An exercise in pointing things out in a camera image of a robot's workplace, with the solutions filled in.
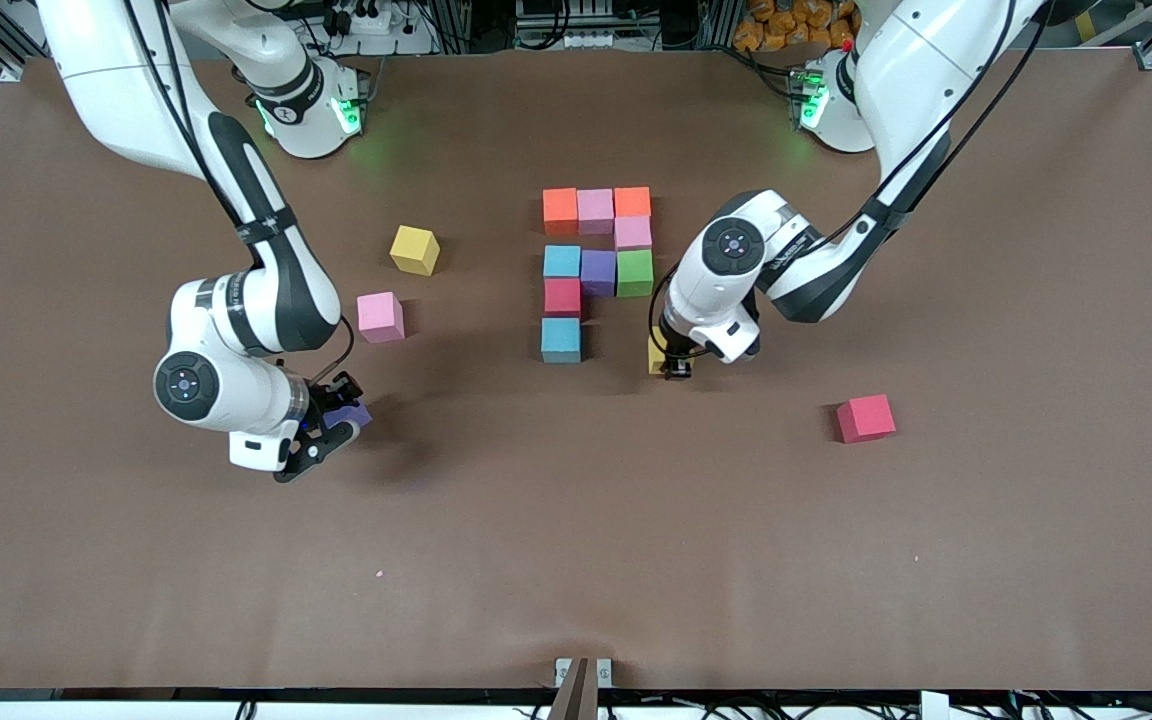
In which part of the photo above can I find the green foam cube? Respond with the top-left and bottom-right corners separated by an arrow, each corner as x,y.
616,249 -> 655,299

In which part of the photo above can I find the brown table cover sheet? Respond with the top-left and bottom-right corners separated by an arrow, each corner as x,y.
0,45 -> 1152,693

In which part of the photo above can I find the yellow foam cube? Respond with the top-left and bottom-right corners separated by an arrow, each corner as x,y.
389,225 -> 441,277
647,335 -> 694,377

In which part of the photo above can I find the red foam cube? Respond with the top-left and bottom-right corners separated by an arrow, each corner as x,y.
835,394 -> 898,445
543,278 -> 583,320

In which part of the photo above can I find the white power strip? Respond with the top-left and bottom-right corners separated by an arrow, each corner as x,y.
321,0 -> 437,56

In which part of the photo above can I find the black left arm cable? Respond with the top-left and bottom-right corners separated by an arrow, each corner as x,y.
648,0 -> 1057,361

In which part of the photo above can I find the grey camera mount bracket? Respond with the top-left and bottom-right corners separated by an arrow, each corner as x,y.
554,656 -> 614,720

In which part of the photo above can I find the pink foam cube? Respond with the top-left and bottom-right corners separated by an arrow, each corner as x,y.
356,291 -> 406,345

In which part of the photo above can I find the black electronics unit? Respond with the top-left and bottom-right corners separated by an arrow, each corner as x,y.
514,0 -> 642,51

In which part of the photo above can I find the pile of orange objects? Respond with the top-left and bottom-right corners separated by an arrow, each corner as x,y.
733,0 -> 857,53

